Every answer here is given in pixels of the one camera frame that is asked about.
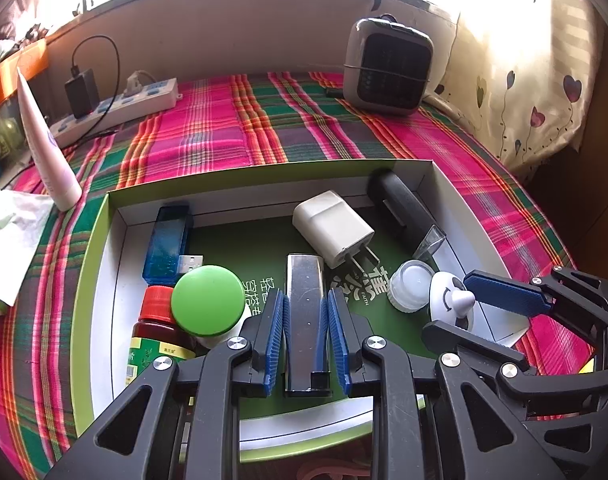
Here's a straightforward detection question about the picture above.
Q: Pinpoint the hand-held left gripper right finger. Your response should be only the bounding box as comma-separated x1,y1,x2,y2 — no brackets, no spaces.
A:
326,290,565,480

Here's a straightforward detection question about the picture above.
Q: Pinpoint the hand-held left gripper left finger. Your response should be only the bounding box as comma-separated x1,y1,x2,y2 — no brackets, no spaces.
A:
46,290,285,480

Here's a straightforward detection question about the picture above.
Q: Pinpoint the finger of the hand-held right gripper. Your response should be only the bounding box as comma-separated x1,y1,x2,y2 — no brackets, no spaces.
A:
422,320,608,418
462,265,608,356

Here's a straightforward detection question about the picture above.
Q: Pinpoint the silver black rectangular device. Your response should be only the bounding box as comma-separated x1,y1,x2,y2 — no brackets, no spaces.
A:
282,253,332,398

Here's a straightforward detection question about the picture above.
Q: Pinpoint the white round plastic gadget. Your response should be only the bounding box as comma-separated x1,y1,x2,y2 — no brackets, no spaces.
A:
428,271,480,333

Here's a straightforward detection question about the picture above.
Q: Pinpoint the small white round jar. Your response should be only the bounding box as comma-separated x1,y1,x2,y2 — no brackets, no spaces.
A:
388,259,435,313

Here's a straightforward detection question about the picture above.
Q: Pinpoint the green cardboard box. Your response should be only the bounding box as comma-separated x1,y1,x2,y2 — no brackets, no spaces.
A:
71,158,530,463

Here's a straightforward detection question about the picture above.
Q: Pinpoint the white charger plug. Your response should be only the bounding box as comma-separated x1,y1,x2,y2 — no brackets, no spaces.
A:
292,190,380,270

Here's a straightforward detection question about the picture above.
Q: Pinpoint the brown bottle with red cap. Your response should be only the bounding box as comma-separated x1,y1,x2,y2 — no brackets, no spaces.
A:
125,285,200,386

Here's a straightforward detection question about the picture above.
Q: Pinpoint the black bike light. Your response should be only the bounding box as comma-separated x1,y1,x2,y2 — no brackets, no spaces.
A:
367,169,447,262

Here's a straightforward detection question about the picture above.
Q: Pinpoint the blue transparent usb tester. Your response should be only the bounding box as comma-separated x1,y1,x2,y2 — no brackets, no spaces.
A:
142,203,204,283

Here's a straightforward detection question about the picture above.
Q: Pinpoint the pink plastic gadget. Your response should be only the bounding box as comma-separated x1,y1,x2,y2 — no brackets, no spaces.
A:
294,457,372,480

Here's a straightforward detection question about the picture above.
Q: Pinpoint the cream heart print curtain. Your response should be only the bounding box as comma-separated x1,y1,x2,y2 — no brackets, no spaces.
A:
434,0,608,181

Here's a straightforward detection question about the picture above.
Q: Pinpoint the grey space heater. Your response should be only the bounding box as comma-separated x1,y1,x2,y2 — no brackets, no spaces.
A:
343,15,433,117

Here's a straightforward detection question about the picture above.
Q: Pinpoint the white power strip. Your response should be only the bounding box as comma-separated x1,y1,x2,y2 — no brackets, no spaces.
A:
49,77,180,143

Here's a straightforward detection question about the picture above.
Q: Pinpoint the white pink lotion tube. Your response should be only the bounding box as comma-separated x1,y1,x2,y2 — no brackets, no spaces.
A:
16,66,82,211

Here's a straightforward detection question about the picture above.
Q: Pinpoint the white power plug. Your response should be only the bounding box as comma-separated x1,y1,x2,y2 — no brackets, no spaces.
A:
126,71,155,95

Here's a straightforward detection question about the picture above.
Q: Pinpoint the clear plastic container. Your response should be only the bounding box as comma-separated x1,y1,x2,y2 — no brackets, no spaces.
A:
0,100,32,181

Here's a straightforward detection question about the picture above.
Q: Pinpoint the orange box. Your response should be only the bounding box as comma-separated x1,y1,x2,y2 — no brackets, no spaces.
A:
0,39,50,116

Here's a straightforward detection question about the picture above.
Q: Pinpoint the black charger with cable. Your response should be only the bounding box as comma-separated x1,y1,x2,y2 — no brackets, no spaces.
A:
64,35,121,121

